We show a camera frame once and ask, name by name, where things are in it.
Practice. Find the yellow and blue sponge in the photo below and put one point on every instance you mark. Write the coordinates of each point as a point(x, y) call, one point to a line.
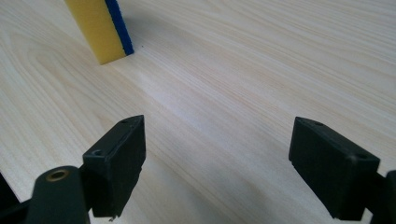
point(98, 28)

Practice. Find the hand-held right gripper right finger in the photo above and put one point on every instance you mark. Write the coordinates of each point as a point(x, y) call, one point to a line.
point(330, 168)

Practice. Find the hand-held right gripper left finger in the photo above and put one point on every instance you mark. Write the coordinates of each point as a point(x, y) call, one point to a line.
point(116, 165)

